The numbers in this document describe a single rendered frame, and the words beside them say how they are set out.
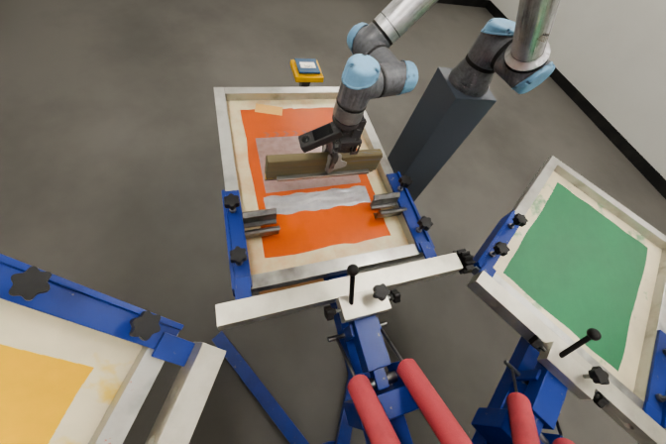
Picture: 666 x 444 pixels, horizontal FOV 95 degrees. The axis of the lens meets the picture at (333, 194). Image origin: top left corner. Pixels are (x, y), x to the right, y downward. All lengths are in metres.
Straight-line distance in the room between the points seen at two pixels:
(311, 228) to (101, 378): 0.59
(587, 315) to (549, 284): 0.14
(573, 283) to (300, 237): 0.95
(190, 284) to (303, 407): 0.86
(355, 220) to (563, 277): 0.76
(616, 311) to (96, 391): 1.45
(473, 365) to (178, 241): 1.87
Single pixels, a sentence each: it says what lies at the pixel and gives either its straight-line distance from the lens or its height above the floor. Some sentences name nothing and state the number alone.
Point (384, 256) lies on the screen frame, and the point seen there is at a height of 0.99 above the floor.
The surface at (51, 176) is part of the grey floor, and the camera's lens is 2.52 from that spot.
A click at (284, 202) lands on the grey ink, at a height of 0.96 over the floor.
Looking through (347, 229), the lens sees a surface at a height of 0.95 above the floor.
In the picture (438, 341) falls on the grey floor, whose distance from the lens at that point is 2.10.
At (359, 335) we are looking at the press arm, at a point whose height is 1.04.
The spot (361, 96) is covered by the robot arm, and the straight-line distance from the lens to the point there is 0.71.
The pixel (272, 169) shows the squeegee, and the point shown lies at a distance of 0.87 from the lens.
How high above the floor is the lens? 1.81
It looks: 55 degrees down
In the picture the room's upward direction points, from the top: 21 degrees clockwise
